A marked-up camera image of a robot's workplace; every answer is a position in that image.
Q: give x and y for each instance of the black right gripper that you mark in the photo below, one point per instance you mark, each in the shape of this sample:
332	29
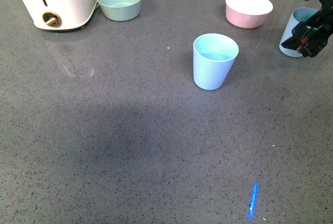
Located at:
310	37

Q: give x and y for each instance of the blue cup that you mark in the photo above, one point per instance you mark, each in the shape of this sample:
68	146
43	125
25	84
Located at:
298	15
213	57

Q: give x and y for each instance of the pink bowl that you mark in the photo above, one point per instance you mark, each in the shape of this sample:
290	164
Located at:
247	14

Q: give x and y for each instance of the green bowl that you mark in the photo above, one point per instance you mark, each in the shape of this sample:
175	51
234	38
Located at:
120	10

